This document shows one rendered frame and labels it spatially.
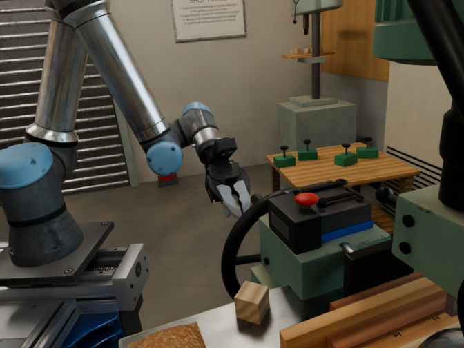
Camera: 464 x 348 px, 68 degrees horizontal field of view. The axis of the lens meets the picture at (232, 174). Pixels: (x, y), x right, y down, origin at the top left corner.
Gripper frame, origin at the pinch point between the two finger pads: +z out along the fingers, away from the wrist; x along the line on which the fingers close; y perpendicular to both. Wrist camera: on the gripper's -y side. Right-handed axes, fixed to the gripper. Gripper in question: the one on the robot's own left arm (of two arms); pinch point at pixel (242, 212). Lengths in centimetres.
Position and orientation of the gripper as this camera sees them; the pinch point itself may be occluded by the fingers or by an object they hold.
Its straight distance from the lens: 70.2
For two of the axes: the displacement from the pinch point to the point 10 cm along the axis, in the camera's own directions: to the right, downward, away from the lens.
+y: -1.0, 6.5, 7.6
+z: 3.4, 7.4, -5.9
